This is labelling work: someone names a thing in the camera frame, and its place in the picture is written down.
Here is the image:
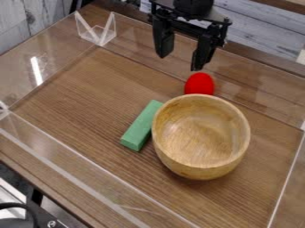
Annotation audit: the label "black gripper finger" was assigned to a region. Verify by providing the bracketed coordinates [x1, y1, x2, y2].
[153, 17, 176, 58]
[191, 35, 217, 71]

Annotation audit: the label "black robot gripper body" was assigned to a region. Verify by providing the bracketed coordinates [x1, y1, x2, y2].
[148, 0, 235, 48]

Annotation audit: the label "red plush strawberry toy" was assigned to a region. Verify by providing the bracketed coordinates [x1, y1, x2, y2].
[185, 72, 215, 95]

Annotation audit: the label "light wooden bowl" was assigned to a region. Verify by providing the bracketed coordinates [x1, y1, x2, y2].
[152, 94, 252, 180]

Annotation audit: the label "clear acrylic tray walls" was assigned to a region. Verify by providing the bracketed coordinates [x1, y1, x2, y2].
[0, 7, 305, 228]

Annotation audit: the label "green rectangular block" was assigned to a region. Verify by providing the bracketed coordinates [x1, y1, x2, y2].
[121, 100, 163, 151]

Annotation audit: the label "black table leg bracket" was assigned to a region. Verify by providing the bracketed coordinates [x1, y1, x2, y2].
[27, 189, 86, 228]

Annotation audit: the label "black cable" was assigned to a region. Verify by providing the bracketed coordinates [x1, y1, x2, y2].
[0, 202, 41, 228]

